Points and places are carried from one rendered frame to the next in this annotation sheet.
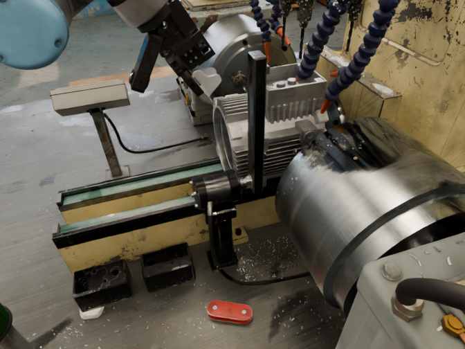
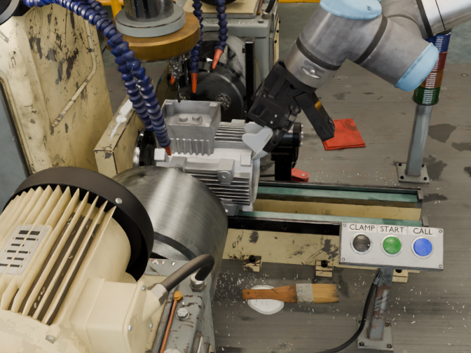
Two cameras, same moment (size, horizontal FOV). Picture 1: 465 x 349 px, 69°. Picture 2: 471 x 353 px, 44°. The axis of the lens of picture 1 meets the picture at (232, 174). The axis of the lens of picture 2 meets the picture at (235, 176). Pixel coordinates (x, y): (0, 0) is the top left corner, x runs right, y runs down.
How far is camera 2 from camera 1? 1.62 m
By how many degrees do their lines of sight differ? 100
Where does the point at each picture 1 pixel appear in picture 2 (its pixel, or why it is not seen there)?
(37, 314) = (437, 213)
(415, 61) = (90, 83)
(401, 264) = (255, 22)
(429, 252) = (242, 23)
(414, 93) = (97, 100)
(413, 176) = (215, 35)
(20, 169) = not seen: outside the picture
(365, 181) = (232, 44)
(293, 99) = (197, 111)
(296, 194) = not seen: hidden behind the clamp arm
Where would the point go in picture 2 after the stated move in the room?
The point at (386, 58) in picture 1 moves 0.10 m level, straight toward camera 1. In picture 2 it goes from (79, 111) to (120, 94)
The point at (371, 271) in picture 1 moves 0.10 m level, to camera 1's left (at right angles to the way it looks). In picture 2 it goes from (265, 24) to (302, 29)
